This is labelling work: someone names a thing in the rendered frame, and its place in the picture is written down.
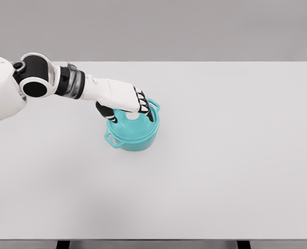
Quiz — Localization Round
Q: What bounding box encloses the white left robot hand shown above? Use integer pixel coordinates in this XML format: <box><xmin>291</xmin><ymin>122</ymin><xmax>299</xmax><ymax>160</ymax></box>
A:
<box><xmin>95</xmin><ymin>79</ymin><xmax>155</xmax><ymax>123</ymax></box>

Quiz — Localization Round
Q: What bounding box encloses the teal pot lid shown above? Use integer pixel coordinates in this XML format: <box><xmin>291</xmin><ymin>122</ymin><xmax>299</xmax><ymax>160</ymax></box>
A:
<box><xmin>107</xmin><ymin>105</ymin><xmax>159</xmax><ymax>144</ymax></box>

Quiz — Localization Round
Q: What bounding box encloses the teal pot with handles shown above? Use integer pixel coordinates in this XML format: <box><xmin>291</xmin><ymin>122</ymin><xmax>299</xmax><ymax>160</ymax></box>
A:
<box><xmin>104</xmin><ymin>98</ymin><xmax>161</xmax><ymax>153</ymax></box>

